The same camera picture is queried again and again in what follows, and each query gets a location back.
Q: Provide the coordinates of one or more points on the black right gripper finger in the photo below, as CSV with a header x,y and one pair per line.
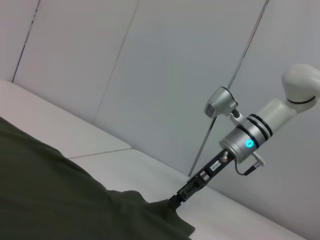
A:
x,y
186,190
196,190

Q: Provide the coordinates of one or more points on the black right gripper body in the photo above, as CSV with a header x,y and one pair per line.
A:
x,y
216,166

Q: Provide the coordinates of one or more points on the dark green t-shirt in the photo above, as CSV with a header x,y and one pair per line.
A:
x,y
62,187

